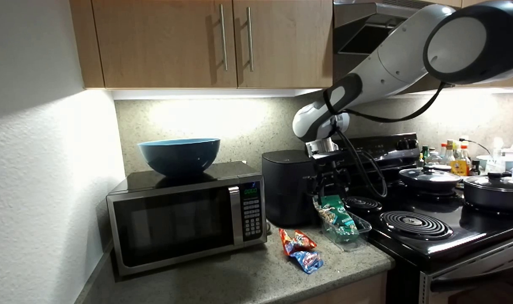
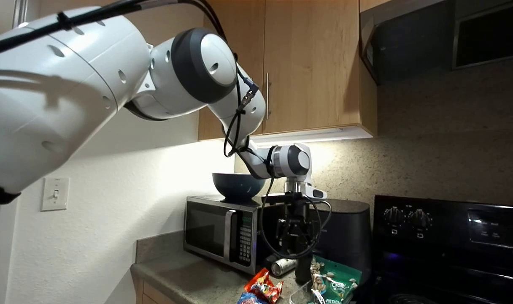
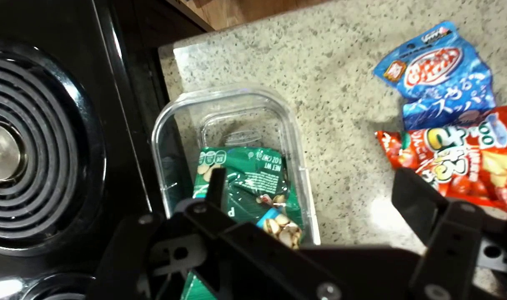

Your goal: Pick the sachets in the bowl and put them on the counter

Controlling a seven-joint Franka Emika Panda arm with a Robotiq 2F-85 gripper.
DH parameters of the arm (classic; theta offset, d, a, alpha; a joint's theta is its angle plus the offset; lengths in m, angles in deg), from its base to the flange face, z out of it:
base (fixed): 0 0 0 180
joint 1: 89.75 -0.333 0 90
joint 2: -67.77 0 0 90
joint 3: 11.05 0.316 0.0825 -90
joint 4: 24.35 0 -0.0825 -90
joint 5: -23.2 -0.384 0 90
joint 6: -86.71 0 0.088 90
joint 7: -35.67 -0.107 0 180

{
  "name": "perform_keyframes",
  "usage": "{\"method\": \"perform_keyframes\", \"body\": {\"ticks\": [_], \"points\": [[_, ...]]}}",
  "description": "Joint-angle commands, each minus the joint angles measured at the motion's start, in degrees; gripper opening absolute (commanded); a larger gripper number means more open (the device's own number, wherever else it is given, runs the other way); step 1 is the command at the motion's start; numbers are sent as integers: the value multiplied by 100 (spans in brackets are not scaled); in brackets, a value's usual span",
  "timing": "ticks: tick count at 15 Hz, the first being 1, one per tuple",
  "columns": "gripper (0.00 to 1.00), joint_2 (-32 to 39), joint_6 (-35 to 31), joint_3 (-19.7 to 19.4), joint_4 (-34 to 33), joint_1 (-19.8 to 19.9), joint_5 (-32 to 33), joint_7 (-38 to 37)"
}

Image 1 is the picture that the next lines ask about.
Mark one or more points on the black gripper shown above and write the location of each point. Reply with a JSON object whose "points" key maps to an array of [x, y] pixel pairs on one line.
{"points": [[326, 169]]}

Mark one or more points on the blue sachet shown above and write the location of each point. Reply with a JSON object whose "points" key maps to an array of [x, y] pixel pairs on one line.
{"points": [[308, 262]]}

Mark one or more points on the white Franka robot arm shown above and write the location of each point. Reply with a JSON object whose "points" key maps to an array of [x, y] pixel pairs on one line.
{"points": [[392, 56]]}

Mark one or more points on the dark blue bowl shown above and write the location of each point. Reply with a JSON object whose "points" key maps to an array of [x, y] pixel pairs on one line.
{"points": [[181, 156]]}

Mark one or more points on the green sachet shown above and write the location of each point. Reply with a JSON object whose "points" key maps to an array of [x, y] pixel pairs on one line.
{"points": [[341, 216]]}

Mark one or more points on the black air fryer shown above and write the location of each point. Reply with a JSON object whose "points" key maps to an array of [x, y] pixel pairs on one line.
{"points": [[287, 188]]}

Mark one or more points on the colourful snack bag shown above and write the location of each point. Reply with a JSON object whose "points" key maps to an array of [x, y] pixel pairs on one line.
{"points": [[351, 233]]}

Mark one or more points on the black coil burner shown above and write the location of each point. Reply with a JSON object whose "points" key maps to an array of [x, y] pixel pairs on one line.
{"points": [[416, 223]]}

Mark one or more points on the black pan with lid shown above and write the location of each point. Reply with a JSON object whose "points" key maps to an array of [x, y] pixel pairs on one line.
{"points": [[429, 179]]}

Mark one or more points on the green bottle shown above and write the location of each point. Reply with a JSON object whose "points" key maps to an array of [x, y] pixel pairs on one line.
{"points": [[427, 154]]}

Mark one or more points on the red capped bottle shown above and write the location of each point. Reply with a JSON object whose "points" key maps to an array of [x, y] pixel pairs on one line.
{"points": [[446, 151]]}

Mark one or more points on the yellow bottle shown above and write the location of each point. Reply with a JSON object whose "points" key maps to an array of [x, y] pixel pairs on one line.
{"points": [[461, 162]]}

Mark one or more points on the black electric stove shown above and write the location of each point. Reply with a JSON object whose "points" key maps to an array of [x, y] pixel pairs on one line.
{"points": [[465, 237]]}

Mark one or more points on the under cabinet light strip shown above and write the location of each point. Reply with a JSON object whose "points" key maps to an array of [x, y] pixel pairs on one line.
{"points": [[211, 93]]}

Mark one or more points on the black steel microwave oven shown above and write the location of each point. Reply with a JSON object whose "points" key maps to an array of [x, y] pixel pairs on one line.
{"points": [[178, 221]]}

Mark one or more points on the black range hood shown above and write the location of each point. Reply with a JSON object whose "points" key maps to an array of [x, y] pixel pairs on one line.
{"points": [[363, 34]]}

